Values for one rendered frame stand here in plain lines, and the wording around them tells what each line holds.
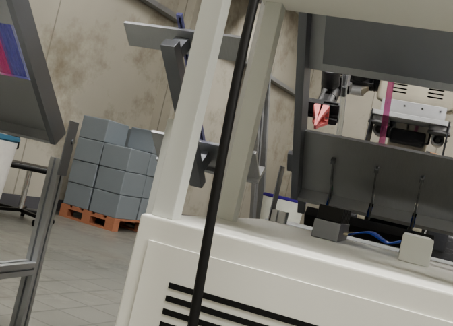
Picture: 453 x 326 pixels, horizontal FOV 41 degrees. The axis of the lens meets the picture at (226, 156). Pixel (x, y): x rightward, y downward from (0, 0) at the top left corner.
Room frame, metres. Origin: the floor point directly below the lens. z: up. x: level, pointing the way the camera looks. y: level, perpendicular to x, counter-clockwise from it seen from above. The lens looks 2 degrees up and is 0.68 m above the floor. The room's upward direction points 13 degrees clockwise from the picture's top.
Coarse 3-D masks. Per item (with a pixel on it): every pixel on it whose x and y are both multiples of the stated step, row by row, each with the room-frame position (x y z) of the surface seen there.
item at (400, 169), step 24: (312, 144) 1.56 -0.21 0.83; (336, 144) 1.53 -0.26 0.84; (360, 144) 1.51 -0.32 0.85; (384, 144) 1.49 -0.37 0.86; (312, 168) 1.61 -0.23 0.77; (336, 168) 1.58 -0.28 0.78; (360, 168) 1.55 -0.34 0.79; (384, 168) 1.52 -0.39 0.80; (408, 168) 1.50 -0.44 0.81; (432, 168) 1.47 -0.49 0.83; (336, 192) 1.63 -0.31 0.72; (360, 192) 1.60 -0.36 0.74; (384, 192) 1.57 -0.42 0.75; (408, 192) 1.54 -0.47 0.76; (432, 192) 1.51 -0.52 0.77; (432, 216) 1.56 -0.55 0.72
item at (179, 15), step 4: (176, 16) 1.51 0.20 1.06; (180, 16) 1.50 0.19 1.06; (180, 20) 1.51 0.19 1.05; (180, 24) 1.52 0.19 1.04; (184, 24) 1.52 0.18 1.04; (184, 56) 1.58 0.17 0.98; (188, 56) 1.58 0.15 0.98; (200, 136) 1.77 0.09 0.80; (204, 136) 1.78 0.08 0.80; (204, 140) 1.78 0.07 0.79
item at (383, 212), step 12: (300, 192) 1.65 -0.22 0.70; (312, 192) 1.65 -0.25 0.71; (324, 204) 1.62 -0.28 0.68; (336, 204) 1.61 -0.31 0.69; (348, 204) 1.61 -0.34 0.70; (360, 204) 1.61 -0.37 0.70; (372, 216) 1.58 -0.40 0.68; (384, 216) 1.57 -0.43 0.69; (396, 216) 1.57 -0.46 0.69; (408, 216) 1.57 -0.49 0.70; (420, 216) 1.56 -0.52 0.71; (420, 228) 1.55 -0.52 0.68; (432, 228) 1.53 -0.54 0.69; (444, 228) 1.53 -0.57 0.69
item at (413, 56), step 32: (320, 32) 1.36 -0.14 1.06; (352, 32) 1.29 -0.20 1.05; (384, 32) 1.26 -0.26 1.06; (416, 32) 1.24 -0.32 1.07; (448, 32) 1.21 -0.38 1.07; (320, 64) 1.41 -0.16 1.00; (352, 64) 1.34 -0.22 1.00; (384, 64) 1.31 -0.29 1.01; (416, 64) 1.28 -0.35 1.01; (448, 64) 1.25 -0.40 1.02
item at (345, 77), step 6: (342, 78) 1.42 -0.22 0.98; (348, 78) 1.42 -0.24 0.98; (342, 84) 1.43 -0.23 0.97; (342, 90) 1.44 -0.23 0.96; (342, 96) 1.46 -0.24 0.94; (342, 102) 1.47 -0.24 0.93; (342, 108) 1.48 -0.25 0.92; (342, 114) 1.49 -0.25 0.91; (342, 120) 1.50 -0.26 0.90; (342, 126) 1.51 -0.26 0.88; (336, 132) 1.53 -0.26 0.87
